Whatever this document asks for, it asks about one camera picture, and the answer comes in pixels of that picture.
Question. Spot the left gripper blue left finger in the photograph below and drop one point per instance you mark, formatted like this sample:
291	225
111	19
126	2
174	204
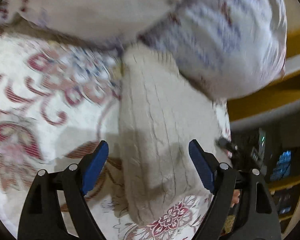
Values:
41	216

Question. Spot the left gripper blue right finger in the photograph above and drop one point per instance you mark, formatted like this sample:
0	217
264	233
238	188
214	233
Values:
256	217

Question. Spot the beige cable-knit sweater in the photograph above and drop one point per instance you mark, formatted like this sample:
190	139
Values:
160	113

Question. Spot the person's right hand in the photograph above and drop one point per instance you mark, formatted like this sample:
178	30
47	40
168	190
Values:
235	198

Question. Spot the dark shelf with electronics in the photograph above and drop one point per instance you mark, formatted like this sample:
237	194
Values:
282	159

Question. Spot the floral bed quilt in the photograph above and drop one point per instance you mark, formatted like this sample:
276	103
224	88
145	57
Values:
58	101

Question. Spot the purple floral right pillow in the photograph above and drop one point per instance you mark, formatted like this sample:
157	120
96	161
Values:
230	48

